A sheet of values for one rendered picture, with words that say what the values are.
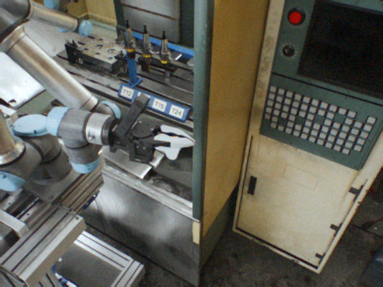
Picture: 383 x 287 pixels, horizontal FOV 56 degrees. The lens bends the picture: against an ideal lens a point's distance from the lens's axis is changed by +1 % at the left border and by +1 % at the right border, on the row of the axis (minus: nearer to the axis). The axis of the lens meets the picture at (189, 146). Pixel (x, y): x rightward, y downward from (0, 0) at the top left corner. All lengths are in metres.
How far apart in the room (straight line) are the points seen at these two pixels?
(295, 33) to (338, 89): 0.26
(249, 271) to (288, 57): 1.45
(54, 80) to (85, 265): 1.43
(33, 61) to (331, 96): 1.01
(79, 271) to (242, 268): 0.99
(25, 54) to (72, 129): 0.24
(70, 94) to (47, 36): 2.11
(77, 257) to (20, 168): 1.20
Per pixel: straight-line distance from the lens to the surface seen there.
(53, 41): 3.08
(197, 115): 1.15
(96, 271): 2.20
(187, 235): 1.78
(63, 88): 1.01
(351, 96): 1.42
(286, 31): 1.36
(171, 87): 2.13
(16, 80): 2.81
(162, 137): 0.81
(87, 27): 1.89
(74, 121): 0.88
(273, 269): 2.44
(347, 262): 2.60
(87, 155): 0.96
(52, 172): 1.32
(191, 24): 2.48
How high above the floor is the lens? 2.15
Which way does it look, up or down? 45 degrees down
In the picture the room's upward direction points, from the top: straight up
